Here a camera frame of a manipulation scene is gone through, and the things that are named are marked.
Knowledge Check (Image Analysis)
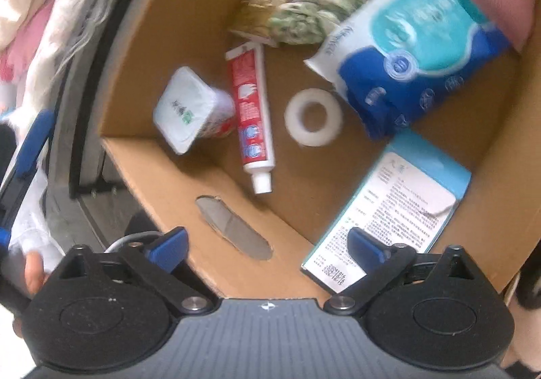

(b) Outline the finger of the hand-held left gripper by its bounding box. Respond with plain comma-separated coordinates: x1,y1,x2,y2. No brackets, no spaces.
0,108,55,250

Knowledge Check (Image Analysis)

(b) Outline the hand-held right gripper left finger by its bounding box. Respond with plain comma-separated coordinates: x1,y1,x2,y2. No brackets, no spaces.
57,227,215,315

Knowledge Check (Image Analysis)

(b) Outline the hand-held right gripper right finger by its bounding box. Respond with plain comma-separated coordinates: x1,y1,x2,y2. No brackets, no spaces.
325,227,480,317

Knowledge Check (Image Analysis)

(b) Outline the blue white box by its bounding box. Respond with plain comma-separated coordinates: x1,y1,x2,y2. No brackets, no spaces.
301,129,472,295

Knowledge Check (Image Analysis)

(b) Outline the yogurt cup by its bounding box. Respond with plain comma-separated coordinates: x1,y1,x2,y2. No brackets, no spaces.
152,66,237,155

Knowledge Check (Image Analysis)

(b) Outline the cardboard box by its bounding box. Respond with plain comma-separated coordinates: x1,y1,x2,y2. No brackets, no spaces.
97,0,541,299

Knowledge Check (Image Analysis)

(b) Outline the person's left hand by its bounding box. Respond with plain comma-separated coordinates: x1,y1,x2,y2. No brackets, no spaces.
23,252,47,298

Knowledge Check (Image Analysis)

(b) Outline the white cloth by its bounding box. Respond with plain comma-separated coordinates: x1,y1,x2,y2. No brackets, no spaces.
7,170,65,265

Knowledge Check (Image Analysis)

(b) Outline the pink quilt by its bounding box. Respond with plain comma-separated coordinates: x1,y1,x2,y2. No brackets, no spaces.
0,0,55,84

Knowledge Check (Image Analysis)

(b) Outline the white tape roll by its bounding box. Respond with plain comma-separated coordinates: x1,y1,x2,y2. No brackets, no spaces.
284,88,345,148

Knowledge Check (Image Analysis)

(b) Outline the red toothpaste tube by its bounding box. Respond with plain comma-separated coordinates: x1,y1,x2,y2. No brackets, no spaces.
225,42,276,195

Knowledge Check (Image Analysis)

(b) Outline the blue white wipes pack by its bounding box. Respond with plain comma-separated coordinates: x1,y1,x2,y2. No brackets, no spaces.
303,0,514,140

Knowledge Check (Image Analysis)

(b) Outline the green white scrunchie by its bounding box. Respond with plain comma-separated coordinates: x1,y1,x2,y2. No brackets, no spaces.
268,0,368,45

